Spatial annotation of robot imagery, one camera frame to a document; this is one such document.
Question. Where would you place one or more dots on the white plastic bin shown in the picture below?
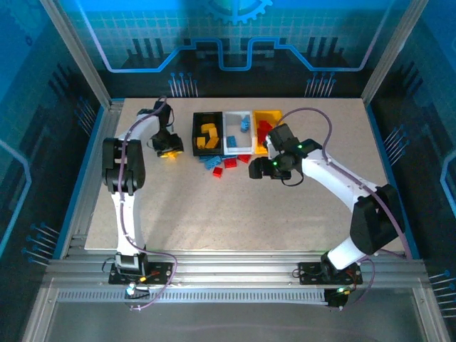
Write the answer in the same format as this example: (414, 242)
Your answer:
(242, 140)

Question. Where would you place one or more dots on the yellow plastic bin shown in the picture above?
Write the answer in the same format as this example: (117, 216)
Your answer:
(261, 114)

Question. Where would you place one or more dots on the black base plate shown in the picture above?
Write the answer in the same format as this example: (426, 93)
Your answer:
(308, 272)
(162, 272)

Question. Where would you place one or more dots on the black plastic bin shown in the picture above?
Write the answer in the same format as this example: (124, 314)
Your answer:
(197, 123)

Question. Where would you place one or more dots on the blue printed backdrop panel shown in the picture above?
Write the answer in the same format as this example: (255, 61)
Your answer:
(231, 46)

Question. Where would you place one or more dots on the aluminium side rail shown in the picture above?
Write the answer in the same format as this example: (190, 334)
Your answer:
(107, 121)

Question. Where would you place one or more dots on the blue table edge strip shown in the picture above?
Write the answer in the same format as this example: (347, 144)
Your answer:
(93, 135)

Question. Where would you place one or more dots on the aluminium corner post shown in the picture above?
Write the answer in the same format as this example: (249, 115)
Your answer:
(391, 53)
(79, 53)

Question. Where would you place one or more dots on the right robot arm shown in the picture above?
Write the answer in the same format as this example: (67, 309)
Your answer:
(338, 181)

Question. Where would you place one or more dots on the aluminium frame rail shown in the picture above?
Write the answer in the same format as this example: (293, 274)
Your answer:
(231, 265)

